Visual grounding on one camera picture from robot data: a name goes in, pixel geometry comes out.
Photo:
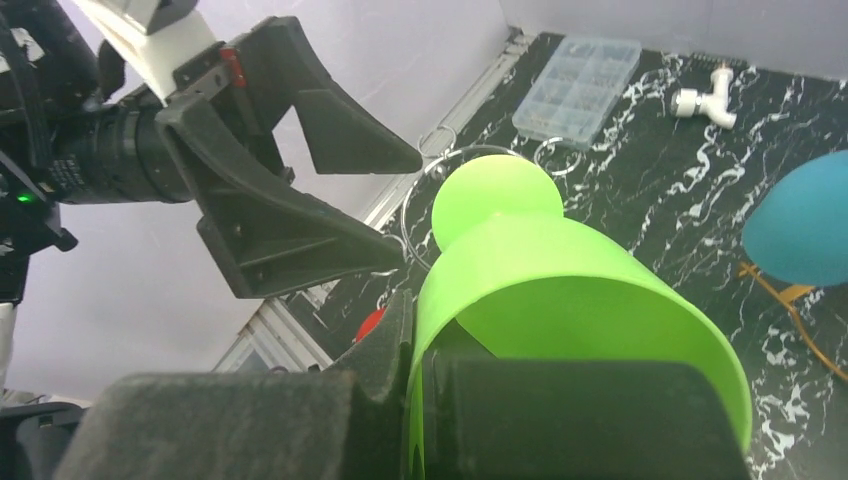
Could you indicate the white pipe fitting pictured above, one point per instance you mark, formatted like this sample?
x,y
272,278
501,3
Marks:
x,y
687,103

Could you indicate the green plastic goblet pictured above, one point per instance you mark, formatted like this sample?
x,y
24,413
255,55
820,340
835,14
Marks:
x,y
540,286

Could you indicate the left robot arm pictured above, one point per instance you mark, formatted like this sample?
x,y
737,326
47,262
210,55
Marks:
x,y
77,127

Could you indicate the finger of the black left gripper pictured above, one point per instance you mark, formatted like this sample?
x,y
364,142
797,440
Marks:
x,y
275,65
313,244

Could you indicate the red plastic goblet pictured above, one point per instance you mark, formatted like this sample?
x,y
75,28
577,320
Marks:
x,y
370,322

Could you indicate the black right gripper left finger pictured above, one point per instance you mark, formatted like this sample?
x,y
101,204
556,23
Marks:
x,y
345,422

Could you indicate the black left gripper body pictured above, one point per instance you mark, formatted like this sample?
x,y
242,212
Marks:
x,y
219,142

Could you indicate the clear plastic organizer box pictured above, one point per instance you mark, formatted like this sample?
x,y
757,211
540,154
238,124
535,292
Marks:
x,y
577,89

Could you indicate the silver wire glass rack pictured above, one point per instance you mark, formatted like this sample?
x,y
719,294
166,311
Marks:
x,y
482,188

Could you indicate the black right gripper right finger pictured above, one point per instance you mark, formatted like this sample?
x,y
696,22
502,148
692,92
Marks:
x,y
490,418

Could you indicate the blue plastic goblet front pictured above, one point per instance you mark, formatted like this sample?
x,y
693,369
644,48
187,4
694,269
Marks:
x,y
798,233

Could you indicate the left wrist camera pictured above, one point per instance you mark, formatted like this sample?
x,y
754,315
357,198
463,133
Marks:
x,y
154,37

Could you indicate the gold wire glass rack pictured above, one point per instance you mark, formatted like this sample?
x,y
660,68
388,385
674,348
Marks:
x,y
786,298

